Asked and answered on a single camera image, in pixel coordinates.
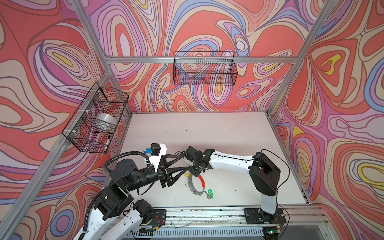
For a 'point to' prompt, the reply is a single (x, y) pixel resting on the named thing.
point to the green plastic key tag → (210, 192)
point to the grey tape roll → (107, 117)
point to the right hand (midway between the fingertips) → (196, 171)
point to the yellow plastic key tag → (187, 174)
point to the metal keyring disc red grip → (192, 187)
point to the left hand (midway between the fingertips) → (184, 164)
